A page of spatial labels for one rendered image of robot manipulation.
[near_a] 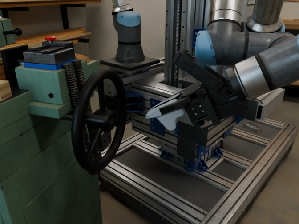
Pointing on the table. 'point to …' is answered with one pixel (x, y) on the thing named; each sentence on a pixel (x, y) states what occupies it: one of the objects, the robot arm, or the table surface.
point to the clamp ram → (13, 60)
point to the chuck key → (39, 47)
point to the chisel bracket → (5, 25)
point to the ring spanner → (54, 50)
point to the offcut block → (5, 90)
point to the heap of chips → (82, 57)
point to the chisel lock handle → (14, 32)
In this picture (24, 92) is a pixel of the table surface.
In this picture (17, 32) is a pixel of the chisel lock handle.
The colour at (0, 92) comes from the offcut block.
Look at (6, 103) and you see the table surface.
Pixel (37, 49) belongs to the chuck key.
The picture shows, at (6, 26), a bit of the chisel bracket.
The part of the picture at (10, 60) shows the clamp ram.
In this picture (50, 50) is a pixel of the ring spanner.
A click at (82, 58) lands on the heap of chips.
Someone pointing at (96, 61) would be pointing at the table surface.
